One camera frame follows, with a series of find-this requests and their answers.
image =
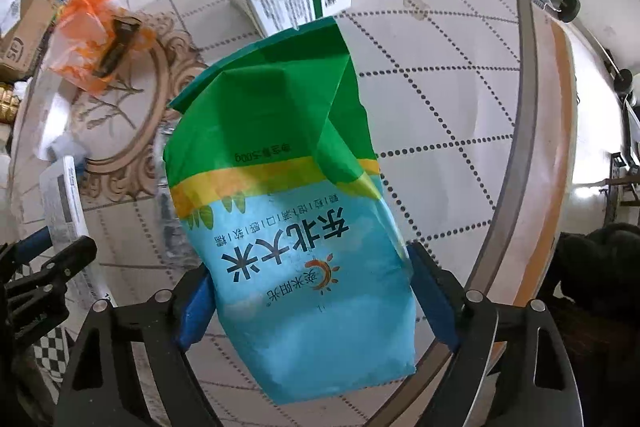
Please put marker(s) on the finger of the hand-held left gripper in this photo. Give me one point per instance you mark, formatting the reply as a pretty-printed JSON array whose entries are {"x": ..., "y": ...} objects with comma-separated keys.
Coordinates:
[
  {"x": 30, "y": 243},
  {"x": 65, "y": 259}
]

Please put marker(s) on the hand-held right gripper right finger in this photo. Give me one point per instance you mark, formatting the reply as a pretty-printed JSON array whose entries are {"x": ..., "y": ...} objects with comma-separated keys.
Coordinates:
[{"x": 434, "y": 302}]

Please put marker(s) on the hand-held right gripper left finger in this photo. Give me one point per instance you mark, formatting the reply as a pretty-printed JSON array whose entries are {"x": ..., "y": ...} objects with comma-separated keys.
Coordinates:
[{"x": 192, "y": 313}]

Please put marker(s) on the white printed box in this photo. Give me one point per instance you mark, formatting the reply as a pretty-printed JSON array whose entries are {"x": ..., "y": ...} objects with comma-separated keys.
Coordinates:
[{"x": 60, "y": 202}]

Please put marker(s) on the green and blue rice bag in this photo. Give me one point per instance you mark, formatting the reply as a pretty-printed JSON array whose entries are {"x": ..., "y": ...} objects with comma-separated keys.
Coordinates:
[{"x": 300, "y": 257}]

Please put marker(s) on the orange plastic bag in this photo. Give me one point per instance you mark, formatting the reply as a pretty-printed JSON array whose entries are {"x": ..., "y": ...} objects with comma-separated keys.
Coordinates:
[{"x": 75, "y": 37}]

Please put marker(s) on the black white checkered cloth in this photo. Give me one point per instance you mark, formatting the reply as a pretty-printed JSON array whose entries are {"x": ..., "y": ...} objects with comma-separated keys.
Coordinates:
[{"x": 50, "y": 354}]

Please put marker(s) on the white crumpled tissue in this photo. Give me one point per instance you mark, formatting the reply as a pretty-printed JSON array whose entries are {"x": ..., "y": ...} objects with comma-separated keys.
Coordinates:
[{"x": 60, "y": 148}]

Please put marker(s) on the clear plastic wrap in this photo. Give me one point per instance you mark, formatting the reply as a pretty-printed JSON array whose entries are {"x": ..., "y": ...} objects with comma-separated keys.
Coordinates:
[{"x": 167, "y": 192}]

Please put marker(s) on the yellow plastic bag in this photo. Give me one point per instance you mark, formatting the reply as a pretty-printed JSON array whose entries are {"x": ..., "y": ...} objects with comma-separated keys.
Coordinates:
[{"x": 6, "y": 103}]

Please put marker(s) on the black coat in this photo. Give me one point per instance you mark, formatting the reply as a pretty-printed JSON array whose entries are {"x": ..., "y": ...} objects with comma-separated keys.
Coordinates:
[{"x": 600, "y": 277}]

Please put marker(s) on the black rectangular packet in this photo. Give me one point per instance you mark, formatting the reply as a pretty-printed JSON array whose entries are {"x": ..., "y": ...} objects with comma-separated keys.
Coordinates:
[{"x": 117, "y": 47}]

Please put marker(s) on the brown cardboard box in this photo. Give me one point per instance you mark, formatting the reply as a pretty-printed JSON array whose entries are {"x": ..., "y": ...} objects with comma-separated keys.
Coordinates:
[{"x": 25, "y": 27}]

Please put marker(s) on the floral diamond pattern tablecloth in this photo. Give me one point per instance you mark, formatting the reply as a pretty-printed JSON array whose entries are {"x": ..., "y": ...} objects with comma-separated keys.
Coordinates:
[{"x": 450, "y": 82}]

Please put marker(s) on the black dumbbell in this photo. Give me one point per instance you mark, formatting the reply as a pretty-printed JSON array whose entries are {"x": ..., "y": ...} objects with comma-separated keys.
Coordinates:
[
  {"x": 625, "y": 79},
  {"x": 570, "y": 7}
]

